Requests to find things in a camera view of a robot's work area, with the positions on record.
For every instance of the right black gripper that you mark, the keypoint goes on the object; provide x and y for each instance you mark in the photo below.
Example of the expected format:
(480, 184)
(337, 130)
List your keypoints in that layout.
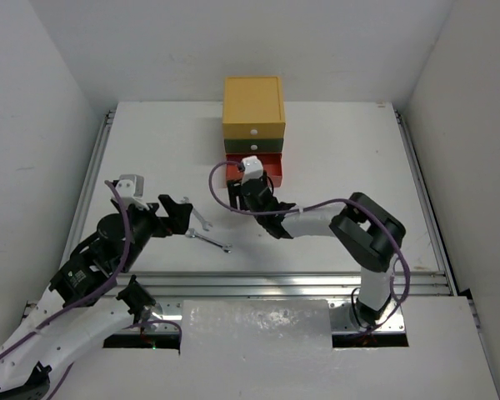
(235, 191)

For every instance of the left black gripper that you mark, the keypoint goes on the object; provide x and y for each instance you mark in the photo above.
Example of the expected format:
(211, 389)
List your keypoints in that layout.
(167, 221)

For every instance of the green drawer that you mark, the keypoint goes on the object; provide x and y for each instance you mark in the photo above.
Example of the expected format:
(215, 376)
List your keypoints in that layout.
(253, 145)

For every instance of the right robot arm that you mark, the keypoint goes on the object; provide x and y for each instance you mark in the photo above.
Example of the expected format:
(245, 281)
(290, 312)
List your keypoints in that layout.
(369, 233)

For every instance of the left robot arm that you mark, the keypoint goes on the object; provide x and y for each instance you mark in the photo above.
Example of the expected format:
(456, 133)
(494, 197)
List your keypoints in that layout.
(74, 316)

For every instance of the silver wrench lower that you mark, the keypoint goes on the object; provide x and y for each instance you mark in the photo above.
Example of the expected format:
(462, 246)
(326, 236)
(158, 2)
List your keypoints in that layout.
(225, 247)

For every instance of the silver wrench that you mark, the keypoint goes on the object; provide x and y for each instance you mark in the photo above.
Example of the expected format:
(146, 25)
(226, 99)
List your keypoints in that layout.
(206, 225)
(225, 247)

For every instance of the silver wrench upper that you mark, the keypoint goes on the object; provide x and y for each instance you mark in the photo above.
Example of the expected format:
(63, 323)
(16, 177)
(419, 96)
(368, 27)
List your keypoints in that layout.
(206, 225)

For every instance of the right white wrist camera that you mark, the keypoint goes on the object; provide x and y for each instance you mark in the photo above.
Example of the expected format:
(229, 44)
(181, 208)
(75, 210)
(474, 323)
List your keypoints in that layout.
(251, 168)

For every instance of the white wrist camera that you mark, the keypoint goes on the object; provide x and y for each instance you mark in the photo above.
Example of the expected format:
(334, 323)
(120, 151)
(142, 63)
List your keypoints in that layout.
(130, 187)
(251, 168)

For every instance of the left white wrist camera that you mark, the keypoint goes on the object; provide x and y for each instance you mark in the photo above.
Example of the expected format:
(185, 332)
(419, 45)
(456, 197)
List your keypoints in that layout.
(130, 187)

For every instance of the aluminium frame rail front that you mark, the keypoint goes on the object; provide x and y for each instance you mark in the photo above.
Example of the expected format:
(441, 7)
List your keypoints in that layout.
(249, 284)

